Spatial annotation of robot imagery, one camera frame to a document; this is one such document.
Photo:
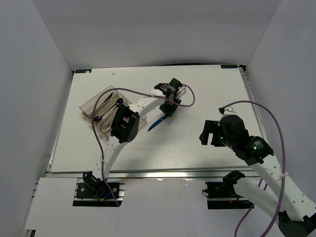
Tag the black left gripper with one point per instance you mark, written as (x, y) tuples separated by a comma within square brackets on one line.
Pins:
[(171, 111)]

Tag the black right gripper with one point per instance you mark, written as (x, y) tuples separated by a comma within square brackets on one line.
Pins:
[(210, 127)]

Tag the blue metallic knife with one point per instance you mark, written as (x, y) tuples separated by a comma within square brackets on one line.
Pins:
[(156, 123)]

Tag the black round spoon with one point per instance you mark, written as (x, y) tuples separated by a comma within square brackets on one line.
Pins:
[(118, 103)]

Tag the black long spoon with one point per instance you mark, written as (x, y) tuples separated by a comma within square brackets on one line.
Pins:
[(101, 117)]

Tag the black knife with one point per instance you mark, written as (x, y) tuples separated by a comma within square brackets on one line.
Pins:
[(106, 97)]

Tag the pink handled fork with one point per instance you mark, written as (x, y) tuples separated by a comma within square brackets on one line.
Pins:
[(107, 127)]

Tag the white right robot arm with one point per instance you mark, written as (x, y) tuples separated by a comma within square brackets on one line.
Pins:
[(296, 213)]

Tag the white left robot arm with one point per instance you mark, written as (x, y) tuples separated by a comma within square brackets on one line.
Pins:
[(125, 125)]

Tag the right blue corner label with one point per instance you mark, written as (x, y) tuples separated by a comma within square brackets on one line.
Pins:
[(229, 66)]

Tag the blue corner label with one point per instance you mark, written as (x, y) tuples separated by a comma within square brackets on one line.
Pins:
[(82, 71), (229, 66)]

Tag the clear plastic compartment organizer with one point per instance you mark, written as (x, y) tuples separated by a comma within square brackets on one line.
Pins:
[(105, 110)]

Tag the left blue corner label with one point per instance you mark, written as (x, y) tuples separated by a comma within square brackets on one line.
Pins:
[(82, 71)]

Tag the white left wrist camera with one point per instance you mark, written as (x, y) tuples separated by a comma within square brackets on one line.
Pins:
[(181, 92)]

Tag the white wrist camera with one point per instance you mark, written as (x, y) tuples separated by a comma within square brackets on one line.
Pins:
[(227, 111), (181, 92)]

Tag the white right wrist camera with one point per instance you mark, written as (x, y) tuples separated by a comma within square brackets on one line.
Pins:
[(227, 111)]

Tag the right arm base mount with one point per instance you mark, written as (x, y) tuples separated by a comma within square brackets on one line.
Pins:
[(222, 196)]

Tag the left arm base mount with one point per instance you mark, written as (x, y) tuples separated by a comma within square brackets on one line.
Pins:
[(85, 197)]

